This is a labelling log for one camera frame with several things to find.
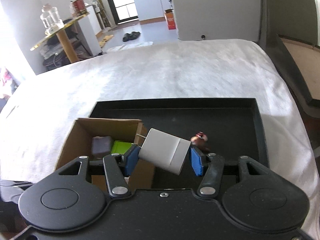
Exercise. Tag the gold round side table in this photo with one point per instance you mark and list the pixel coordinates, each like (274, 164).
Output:
(63, 39)

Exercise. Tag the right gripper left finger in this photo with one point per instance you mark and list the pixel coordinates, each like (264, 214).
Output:
(117, 167)

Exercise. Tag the black spray bottle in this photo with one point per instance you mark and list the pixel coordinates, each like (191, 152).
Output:
(170, 2)

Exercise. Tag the white power adapter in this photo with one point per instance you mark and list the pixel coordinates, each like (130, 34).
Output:
(164, 150)

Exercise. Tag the black tray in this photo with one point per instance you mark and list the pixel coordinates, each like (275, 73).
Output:
(233, 125)

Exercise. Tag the dark framed board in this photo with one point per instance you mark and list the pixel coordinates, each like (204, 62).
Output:
(289, 36)

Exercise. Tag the brown cardboard box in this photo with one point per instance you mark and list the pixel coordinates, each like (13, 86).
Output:
(79, 143)

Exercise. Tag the green toy bin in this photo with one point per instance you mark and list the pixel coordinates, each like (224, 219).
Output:
(120, 147)

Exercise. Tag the grey toy bin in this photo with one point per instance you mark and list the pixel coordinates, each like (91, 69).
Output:
(101, 146)

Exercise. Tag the brown round-headed figurine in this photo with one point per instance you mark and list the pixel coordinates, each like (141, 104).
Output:
(200, 141)

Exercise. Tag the white kitchen cabinet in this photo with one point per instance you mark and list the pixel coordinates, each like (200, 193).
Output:
(151, 11)

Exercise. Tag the red tin can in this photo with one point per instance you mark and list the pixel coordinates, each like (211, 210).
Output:
(79, 7)

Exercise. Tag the orange cardboard box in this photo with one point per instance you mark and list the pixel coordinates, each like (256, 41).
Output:
(169, 17)

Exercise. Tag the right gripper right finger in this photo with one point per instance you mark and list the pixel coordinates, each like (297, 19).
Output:
(210, 168)

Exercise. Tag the clear glass jar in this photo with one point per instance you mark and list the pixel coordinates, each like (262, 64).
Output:
(51, 19)

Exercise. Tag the black slippers pair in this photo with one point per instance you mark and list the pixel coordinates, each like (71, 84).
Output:
(131, 36)

